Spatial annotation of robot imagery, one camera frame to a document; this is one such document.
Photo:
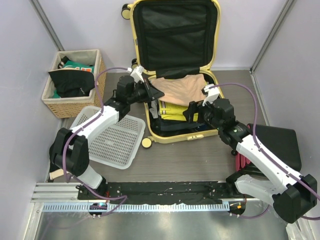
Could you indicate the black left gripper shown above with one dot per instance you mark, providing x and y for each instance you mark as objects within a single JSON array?
[{"x": 154, "y": 93}]

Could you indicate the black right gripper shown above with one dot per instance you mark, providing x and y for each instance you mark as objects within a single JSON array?
[{"x": 194, "y": 108}]

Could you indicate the beige garment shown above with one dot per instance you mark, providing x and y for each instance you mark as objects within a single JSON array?
[{"x": 181, "y": 91}]

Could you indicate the yellow-green garment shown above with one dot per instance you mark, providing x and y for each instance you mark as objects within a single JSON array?
[{"x": 173, "y": 112}]

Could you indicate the yellow hard-shell suitcase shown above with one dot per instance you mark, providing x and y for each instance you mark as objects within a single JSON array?
[{"x": 174, "y": 38}]

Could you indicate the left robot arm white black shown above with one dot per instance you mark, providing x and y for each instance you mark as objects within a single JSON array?
[{"x": 70, "y": 149}]

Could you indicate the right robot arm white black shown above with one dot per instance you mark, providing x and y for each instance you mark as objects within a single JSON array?
[{"x": 290, "y": 193}]

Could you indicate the dark folded garment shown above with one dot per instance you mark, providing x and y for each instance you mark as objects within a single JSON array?
[{"x": 170, "y": 128}]

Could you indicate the white perforated plastic basket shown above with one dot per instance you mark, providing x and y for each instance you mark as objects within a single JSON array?
[{"x": 112, "y": 142}]

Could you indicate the green printed garment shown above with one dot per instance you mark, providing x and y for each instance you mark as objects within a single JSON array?
[{"x": 78, "y": 66}]

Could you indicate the woven wicker laundry basket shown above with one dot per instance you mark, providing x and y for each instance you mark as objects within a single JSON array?
[{"x": 70, "y": 106}]

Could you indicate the black garment in basket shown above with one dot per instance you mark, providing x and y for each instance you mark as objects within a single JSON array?
[{"x": 72, "y": 83}]

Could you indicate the black storage box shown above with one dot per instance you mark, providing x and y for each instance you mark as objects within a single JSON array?
[{"x": 282, "y": 142}]

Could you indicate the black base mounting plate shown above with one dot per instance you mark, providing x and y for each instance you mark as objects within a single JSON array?
[{"x": 170, "y": 192}]

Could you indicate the crumpled white plastic sheet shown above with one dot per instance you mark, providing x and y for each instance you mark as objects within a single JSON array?
[{"x": 293, "y": 232}]

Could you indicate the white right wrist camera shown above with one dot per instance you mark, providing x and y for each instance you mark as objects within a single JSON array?
[{"x": 211, "y": 93}]

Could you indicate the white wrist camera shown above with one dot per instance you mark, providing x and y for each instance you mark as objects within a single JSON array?
[
  {"x": 211, "y": 93},
  {"x": 136, "y": 73}
]

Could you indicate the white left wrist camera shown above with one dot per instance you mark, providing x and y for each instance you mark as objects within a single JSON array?
[{"x": 136, "y": 73}]

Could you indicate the white slotted cable duct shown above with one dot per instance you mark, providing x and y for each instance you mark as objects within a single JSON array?
[{"x": 93, "y": 207}]

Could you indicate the aluminium rail frame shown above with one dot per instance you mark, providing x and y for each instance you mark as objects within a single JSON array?
[{"x": 59, "y": 192}]

